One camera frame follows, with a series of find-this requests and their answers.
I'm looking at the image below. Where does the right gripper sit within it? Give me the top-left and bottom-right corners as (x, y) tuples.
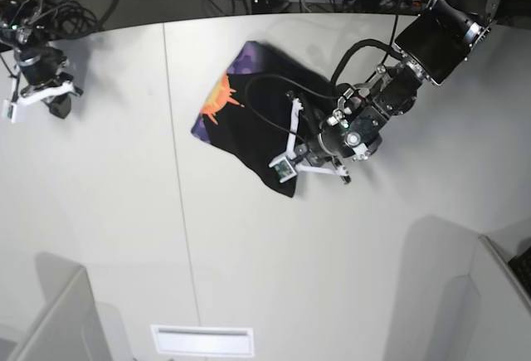
(10, 46), (83, 119)

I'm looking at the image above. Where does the white partition panel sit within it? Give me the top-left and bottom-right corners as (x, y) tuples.
(465, 237), (530, 361)
(1, 266), (113, 360)

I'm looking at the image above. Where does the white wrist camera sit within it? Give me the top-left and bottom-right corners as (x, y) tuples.
(269, 156), (298, 183)
(1, 100), (27, 124)

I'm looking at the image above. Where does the white right partition panel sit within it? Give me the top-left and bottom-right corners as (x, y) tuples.
(465, 237), (530, 361)

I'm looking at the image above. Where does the white left partition panel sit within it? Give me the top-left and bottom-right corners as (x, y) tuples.
(1, 266), (113, 360)

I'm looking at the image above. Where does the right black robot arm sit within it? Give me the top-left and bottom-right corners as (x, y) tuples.
(1, 0), (84, 123)

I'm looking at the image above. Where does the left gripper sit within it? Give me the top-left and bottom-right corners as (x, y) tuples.
(284, 91), (353, 184)

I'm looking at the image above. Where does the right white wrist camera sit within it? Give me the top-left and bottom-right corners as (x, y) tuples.
(1, 100), (27, 124)

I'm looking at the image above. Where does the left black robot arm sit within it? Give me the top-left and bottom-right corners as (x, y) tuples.
(269, 0), (500, 183)

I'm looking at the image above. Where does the black T-shirt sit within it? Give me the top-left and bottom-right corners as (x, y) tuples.
(191, 41), (329, 198)

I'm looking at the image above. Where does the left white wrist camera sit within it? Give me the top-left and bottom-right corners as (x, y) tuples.
(269, 156), (298, 183)

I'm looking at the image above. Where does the black keyboard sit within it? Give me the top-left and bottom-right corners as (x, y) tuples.
(509, 248), (531, 295)

